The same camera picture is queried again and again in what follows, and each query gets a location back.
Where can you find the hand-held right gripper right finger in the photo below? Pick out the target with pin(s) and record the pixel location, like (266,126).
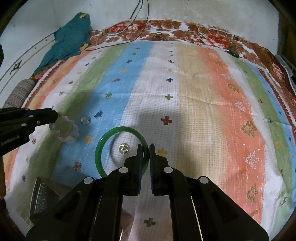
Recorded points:
(152,172)

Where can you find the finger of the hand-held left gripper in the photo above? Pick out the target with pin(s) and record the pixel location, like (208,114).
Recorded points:
(18,131)
(41,117)

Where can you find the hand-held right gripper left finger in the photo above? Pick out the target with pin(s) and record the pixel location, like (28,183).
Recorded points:
(139,172)

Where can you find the green jade bangle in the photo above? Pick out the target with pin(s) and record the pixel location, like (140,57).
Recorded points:
(99,151)

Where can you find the silver metal tin box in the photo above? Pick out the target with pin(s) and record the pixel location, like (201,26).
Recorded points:
(44,199)

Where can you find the grey striped pillow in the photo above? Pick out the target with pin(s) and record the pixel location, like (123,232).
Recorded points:
(19,92)

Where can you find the clear glass bead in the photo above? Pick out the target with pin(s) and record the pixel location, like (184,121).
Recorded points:
(85,120)

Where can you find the pastel striped blanket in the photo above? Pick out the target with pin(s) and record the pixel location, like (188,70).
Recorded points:
(196,104)

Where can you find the teal cloth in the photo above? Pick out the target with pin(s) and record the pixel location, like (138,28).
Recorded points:
(67,39)

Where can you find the small black device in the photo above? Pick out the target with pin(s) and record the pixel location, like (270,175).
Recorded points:
(234,53)

